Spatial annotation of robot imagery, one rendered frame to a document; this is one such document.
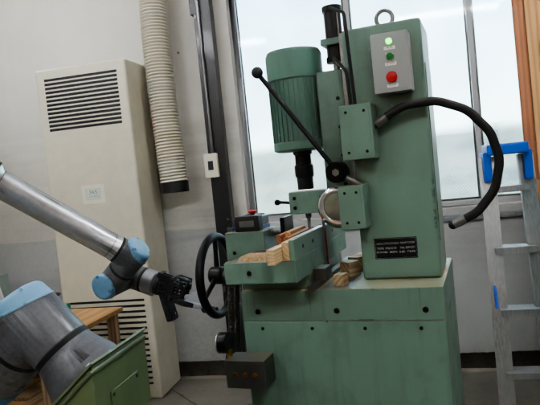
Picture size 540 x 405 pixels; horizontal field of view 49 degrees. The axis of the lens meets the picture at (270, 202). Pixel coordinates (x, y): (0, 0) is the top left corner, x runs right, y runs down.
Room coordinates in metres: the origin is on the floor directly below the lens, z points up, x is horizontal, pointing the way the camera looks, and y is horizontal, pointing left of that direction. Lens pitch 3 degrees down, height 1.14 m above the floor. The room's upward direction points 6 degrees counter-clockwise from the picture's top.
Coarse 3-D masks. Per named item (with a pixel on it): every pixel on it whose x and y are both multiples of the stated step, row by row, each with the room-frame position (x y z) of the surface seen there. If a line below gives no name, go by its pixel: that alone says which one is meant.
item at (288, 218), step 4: (284, 216) 1.86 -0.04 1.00; (288, 216) 1.88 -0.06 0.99; (280, 220) 1.83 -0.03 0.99; (284, 220) 1.84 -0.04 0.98; (288, 220) 1.87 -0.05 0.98; (292, 220) 1.91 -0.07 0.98; (280, 224) 1.83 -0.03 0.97; (284, 224) 1.83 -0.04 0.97; (288, 224) 1.87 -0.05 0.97; (292, 224) 1.91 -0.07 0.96; (272, 228) 1.88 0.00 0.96; (276, 228) 1.88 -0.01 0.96; (280, 228) 1.83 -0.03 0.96; (284, 228) 1.83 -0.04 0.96; (288, 228) 1.87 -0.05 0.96; (272, 232) 1.88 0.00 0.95; (276, 232) 1.87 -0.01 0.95; (280, 232) 1.87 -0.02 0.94
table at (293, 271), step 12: (336, 240) 1.98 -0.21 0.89; (312, 252) 1.71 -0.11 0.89; (324, 252) 1.83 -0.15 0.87; (336, 252) 1.97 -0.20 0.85; (228, 264) 1.62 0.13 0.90; (240, 264) 1.61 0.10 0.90; (252, 264) 1.59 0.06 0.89; (264, 264) 1.58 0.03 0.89; (276, 264) 1.57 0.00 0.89; (288, 264) 1.56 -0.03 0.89; (300, 264) 1.59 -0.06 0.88; (312, 264) 1.69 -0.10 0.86; (228, 276) 1.62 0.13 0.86; (240, 276) 1.61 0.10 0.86; (252, 276) 1.60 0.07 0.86; (264, 276) 1.58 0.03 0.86; (276, 276) 1.57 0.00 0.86; (288, 276) 1.56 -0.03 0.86; (300, 276) 1.58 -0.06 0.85
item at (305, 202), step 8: (296, 192) 1.84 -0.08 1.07; (304, 192) 1.83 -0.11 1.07; (312, 192) 1.82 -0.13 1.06; (320, 192) 1.81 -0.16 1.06; (296, 200) 1.84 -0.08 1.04; (304, 200) 1.83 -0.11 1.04; (312, 200) 1.82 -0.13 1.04; (296, 208) 1.84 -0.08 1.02; (304, 208) 1.83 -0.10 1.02; (312, 208) 1.82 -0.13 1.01
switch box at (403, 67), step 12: (372, 36) 1.61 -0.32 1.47; (384, 36) 1.59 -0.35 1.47; (396, 36) 1.58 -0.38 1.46; (408, 36) 1.60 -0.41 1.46; (372, 48) 1.61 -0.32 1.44; (396, 48) 1.58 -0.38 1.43; (408, 48) 1.58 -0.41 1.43; (372, 60) 1.61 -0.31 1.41; (384, 60) 1.60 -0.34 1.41; (396, 60) 1.59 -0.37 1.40; (408, 60) 1.58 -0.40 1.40; (384, 72) 1.60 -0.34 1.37; (396, 72) 1.59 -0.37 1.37; (408, 72) 1.58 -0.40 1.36; (384, 84) 1.60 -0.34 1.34; (408, 84) 1.58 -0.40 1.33
